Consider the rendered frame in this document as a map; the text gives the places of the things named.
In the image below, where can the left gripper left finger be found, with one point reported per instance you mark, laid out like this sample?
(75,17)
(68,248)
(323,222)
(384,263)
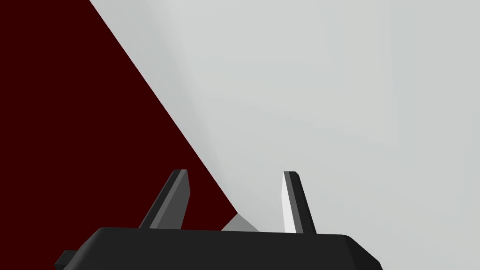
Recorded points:
(170,206)

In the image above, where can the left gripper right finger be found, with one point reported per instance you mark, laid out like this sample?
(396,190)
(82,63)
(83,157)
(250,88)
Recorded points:
(296,210)

